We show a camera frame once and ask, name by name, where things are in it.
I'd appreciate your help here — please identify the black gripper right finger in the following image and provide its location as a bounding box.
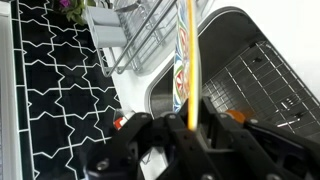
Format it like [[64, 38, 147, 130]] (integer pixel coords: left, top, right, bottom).
[[196, 95, 320, 180]]

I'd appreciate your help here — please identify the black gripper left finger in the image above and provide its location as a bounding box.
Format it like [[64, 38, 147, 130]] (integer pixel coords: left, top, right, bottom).
[[83, 103, 203, 180]]

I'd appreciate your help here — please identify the colourful floral ceramic plate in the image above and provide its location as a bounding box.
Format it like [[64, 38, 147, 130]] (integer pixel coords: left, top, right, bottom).
[[172, 0, 203, 131]]

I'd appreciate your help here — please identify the red and white scrubber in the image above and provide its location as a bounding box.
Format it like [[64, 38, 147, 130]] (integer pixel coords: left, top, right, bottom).
[[113, 111, 135, 131]]

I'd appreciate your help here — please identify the stainless steel sink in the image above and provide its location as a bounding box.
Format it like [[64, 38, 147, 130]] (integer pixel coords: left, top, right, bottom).
[[146, 6, 320, 143]]

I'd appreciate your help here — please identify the gray utensil caddy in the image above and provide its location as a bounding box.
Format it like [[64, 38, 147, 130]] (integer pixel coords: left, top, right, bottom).
[[84, 6, 129, 50]]

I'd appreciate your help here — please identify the kitchen window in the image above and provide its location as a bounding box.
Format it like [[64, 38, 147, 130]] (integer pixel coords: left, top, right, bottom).
[[0, 0, 14, 180]]

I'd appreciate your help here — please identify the plant with purple flower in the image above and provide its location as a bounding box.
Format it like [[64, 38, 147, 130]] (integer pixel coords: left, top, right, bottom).
[[56, 0, 98, 26]]

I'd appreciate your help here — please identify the wire sink grid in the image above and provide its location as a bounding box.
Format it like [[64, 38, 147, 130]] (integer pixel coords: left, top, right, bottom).
[[201, 41, 320, 134]]

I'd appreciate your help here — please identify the metal wire dish rack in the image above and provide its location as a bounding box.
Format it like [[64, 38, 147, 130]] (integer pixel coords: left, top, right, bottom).
[[98, 0, 214, 78]]

